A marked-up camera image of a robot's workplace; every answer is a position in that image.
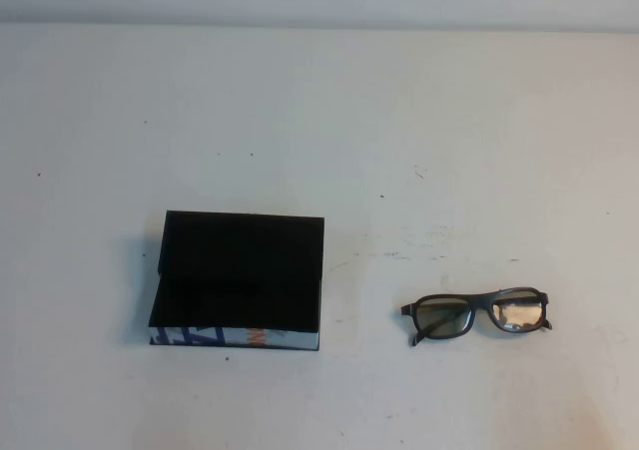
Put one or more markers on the black framed glasses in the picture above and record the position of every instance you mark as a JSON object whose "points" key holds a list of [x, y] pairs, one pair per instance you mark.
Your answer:
{"points": [[514, 315]]}

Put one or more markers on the black glasses case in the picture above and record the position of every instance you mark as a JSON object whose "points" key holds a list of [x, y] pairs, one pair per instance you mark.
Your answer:
{"points": [[234, 260]]}

